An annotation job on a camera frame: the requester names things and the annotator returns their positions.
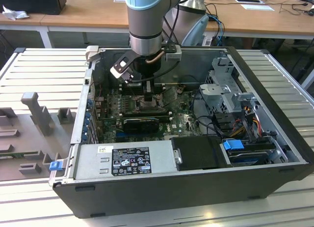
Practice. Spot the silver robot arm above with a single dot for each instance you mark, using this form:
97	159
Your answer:
144	23

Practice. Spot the RAM slot bank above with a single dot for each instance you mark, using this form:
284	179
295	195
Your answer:
127	90
144	112

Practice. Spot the CPU socket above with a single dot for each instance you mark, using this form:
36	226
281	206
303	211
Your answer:
136	105

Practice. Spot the coin cell battery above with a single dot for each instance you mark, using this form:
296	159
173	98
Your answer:
180	89

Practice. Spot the black graphics card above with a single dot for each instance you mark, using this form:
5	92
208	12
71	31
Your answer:
141	125

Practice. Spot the pale blue teach pendant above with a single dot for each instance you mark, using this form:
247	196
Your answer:
196	33

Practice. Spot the green motherboard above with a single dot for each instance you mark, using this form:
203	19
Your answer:
181	119

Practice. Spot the metal drive cage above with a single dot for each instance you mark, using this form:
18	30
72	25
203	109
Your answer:
216	92

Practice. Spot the black power supply label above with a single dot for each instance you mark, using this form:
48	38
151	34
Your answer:
131	160

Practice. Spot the black plastic shroud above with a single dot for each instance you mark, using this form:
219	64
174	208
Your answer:
196	153

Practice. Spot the grey power supply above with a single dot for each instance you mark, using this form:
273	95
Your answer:
86	160

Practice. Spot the hard disk in blue carrier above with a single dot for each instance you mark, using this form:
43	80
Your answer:
233	145

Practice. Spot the wooden desk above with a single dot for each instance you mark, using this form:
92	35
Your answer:
24	20
257	20

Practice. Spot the pale blue paper sheet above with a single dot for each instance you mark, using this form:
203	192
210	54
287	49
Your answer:
257	7

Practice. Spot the black PC case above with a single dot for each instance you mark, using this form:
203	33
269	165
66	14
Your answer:
147	197

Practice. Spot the black computer box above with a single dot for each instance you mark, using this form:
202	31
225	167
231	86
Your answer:
32	2

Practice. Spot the blue case latch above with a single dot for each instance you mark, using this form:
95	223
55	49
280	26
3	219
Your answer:
55	166

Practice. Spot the grey parts rack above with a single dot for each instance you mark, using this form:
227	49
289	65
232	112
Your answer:
29	138

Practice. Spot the crumpled white paper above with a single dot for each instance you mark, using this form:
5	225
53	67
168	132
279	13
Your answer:
16	13

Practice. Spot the green RAM stick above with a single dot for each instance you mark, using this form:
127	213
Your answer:
9	156

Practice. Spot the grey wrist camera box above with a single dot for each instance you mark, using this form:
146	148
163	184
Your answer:
173	56

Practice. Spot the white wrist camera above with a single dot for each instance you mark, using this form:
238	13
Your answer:
116	71

